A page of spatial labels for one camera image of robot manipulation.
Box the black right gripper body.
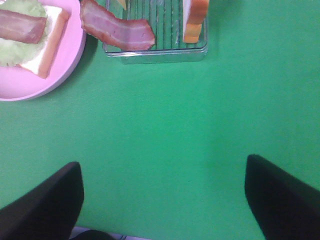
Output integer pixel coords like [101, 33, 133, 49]
[68, 226, 151, 240]

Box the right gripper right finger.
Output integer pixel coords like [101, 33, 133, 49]
[244, 154, 320, 240]

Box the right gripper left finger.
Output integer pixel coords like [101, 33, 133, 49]
[0, 162, 83, 240]

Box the green lettuce leaf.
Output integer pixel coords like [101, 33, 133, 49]
[0, 0, 50, 67]

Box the bacon strip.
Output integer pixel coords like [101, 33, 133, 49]
[0, 9, 47, 44]
[80, 0, 156, 51]

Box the bread slice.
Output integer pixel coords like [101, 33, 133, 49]
[182, 0, 210, 44]
[14, 0, 70, 79]

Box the yellow cheese slice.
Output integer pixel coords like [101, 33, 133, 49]
[117, 0, 127, 10]

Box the pink round plate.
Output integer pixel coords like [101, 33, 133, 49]
[0, 0, 86, 102]

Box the right clear plastic tray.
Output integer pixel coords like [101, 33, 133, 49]
[103, 0, 209, 64]

